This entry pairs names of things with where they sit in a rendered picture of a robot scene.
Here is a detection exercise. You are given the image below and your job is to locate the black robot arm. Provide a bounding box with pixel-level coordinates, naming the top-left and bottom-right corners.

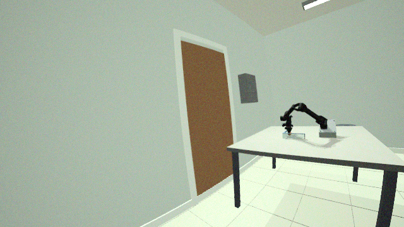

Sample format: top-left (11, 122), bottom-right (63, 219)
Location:
top-left (280, 103), bottom-right (328, 129)

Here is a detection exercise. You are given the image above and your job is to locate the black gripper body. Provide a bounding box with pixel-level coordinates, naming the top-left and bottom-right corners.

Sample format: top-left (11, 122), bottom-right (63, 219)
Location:
top-left (285, 121), bottom-right (293, 129)

